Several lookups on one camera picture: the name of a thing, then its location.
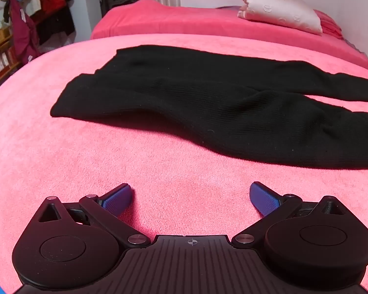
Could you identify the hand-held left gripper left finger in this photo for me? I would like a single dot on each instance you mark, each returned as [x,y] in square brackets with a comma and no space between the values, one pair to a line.
[119,199]

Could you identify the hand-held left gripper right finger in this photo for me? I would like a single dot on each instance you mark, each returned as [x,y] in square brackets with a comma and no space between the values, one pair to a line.
[263,201]

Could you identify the black pants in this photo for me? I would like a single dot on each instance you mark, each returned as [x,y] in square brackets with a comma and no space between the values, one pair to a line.
[202,104]

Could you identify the wooden shelf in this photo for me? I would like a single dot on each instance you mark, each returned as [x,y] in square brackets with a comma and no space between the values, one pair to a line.
[0,67]

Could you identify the black hanging coat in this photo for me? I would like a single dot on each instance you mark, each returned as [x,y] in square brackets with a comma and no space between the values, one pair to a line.
[56,24]

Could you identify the red folded blanket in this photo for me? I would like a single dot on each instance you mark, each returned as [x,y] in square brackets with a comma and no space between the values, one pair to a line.
[329,24]

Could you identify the bed with red blanket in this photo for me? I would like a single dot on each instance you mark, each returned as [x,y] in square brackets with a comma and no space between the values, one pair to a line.
[187,21]

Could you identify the dark red hanging garment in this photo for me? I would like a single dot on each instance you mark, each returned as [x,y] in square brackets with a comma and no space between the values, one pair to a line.
[23,33]

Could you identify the pale pink pillow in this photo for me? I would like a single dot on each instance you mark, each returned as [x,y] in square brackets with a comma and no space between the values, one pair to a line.
[279,9]

